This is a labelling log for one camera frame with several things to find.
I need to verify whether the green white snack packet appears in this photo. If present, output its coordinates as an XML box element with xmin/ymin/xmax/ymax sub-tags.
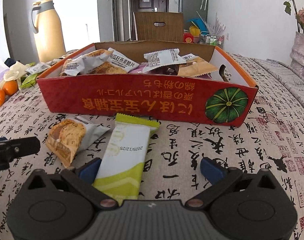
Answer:
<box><xmin>93</xmin><ymin>113</ymin><xmax>160</xmax><ymax>205</ymax></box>

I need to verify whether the cookie packet on table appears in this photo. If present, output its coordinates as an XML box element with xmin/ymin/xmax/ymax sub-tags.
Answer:
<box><xmin>45</xmin><ymin>116</ymin><xmax>109</xmax><ymax>167</ymax></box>

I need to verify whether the orange fruit middle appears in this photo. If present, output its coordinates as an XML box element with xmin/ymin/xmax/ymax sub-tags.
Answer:
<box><xmin>2</xmin><ymin>80</ymin><xmax>18</xmax><ymax>96</ymax></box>

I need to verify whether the calligraphy print tablecloth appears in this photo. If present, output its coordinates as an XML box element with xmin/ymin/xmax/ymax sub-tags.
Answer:
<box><xmin>0</xmin><ymin>55</ymin><xmax>304</xmax><ymax>239</ymax></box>

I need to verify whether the green packet near oranges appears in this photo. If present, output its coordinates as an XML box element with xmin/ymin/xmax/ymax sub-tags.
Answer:
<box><xmin>19</xmin><ymin>73</ymin><xmax>40</xmax><ymax>90</ymax></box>

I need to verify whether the red cardboard snack box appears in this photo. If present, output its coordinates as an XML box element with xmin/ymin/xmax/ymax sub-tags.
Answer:
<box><xmin>37</xmin><ymin>40</ymin><xmax>258</xmax><ymax>126</ymax></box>

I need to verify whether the cream thermos jug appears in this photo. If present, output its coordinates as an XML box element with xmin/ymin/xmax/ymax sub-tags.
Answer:
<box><xmin>31</xmin><ymin>0</ymin><xmax>66</xmax><ymax>62</ymax></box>

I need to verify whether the pink packet in box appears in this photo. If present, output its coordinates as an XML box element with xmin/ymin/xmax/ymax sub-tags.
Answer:
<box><xmin>128</xmin><ymin>62</ymin><xmax>150</xmax><ymax>74</ymax></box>

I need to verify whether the pink textured vase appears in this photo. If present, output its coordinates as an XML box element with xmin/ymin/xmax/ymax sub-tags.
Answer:
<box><xmin>290</xmin><ymin>32</ymin><xmax>304</xmax><ymax>77</ymax></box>

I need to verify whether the red gift box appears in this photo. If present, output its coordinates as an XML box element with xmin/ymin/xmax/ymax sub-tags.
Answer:
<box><xmin>183</xmin><ymin>33</ymin><xmax>194</xmax><ymax>43</ymax></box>

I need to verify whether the brown wooden chair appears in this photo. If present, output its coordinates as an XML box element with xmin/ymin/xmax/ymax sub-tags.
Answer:
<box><xmin>134</xmin><ymin>12</ymin><xmax>184</xmax><ymax>42</ymax></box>

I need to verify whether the wire storage rack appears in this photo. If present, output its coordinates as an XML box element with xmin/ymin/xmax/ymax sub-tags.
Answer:
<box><xmin>199</xmin><ymin>33</ymin><xmax>224</xmax><ymax>49</ymax></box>

